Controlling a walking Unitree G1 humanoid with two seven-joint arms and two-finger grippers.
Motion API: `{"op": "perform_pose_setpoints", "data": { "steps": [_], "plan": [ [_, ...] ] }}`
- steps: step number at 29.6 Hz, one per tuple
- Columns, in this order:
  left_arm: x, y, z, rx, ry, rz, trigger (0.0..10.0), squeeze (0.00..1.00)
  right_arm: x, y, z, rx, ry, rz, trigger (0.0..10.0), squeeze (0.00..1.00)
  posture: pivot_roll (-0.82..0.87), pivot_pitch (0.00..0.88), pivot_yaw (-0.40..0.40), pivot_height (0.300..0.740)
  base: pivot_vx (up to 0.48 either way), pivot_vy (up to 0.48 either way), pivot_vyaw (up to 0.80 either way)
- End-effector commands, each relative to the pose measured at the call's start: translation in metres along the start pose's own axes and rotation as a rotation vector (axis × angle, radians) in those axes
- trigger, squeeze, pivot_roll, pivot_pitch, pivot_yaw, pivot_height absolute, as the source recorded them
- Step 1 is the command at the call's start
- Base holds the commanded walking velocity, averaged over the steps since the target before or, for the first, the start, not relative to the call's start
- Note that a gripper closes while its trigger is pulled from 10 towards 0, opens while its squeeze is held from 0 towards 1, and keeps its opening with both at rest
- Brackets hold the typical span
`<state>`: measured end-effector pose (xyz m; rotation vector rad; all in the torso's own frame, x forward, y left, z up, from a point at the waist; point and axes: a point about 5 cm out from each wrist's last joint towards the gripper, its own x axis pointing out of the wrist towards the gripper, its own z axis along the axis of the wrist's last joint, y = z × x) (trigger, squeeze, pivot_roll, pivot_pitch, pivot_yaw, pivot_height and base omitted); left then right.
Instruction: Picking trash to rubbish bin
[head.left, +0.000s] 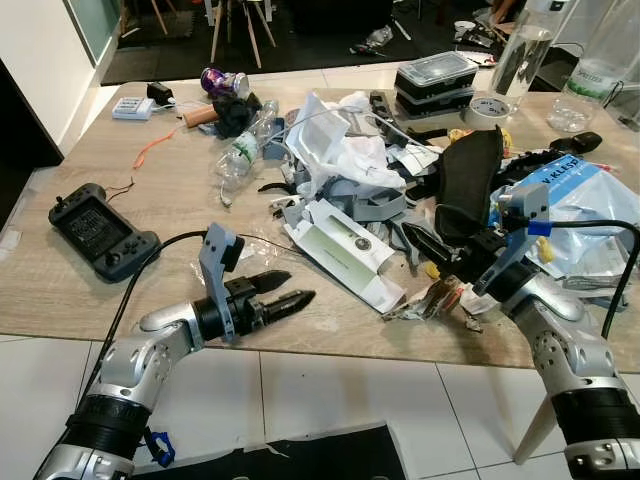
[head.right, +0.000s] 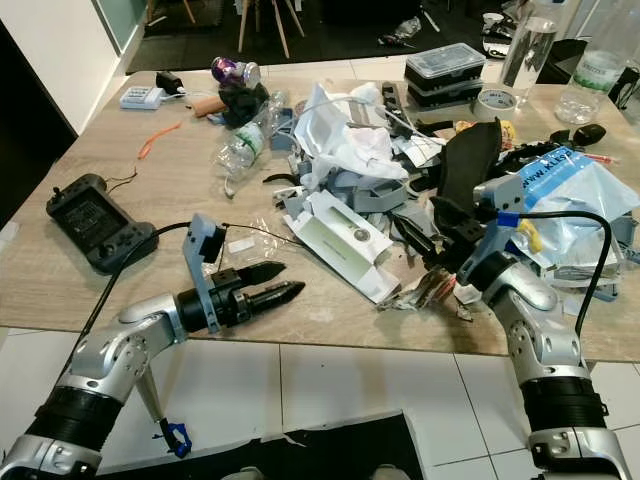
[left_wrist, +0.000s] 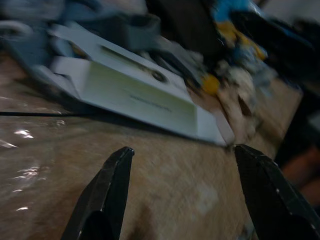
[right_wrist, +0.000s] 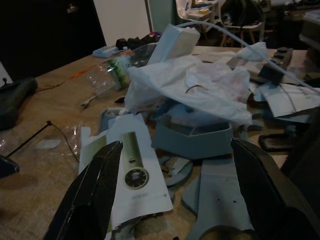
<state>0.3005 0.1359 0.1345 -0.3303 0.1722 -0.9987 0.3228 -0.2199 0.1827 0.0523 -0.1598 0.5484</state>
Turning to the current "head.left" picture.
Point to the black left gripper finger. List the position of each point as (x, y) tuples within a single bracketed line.
[(290, 303), (272, 281)]

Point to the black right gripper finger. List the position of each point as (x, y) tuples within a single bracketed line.
[(458, 274), (428, 243)]

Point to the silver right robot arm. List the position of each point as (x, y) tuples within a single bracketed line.
[(565, 350)]

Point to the clear plastic wrap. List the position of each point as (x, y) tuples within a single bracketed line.
[(255, 252)]

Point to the crumpled foil wrapper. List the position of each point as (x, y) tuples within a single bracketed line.
[(420, 305)]

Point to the black fabric pouch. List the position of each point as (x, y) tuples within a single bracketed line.
[(470, 185)]

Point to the white open carton box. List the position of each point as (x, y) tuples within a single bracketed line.
[(350, 250)]

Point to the blue and white plastic bag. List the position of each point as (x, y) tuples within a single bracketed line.
[(590, 200)]

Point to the white crumpled plastic bag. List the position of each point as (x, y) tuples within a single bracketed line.
[(340, 150)]

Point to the clear bottle with green label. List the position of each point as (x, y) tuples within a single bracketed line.
[(243, 152)]

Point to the white tape roll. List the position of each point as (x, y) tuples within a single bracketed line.
[(489, 112)]

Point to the black computer mouse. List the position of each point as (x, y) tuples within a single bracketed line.
[(575, 142)]

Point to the black floor mat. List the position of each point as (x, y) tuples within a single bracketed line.
[(300, 458)]

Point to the black handheld game controller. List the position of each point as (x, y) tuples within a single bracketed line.
[(100, 232)]

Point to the blue clip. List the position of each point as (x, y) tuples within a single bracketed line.
[(160, 450)]

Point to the black crumpled cloth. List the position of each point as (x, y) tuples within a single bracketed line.
[(235, 118)]

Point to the black food container clear lid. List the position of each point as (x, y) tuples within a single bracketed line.
[(435, 72)]

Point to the wooden table leg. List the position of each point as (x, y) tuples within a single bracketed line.
[(535, 435)]

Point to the tall clear plastic bottle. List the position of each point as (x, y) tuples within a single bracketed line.
[(522, 60)]

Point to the large bottle with green label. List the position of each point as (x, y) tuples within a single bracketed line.
[(590, 85)]

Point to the purple drink can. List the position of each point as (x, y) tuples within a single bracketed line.
[(222, 82)]

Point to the plastic bottle on floor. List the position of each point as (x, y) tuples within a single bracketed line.
[(375, 40)]

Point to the black plug adapter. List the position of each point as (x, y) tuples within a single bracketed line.
[(159, 94)]

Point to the wooden chair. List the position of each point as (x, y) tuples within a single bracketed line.
[(245, 25)]

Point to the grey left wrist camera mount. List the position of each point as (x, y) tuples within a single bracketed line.
[(215, 255)]

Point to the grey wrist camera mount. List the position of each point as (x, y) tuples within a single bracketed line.
[(215, 255), (525, 205)]

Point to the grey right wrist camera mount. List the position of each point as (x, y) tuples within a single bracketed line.
[(525, 205)]

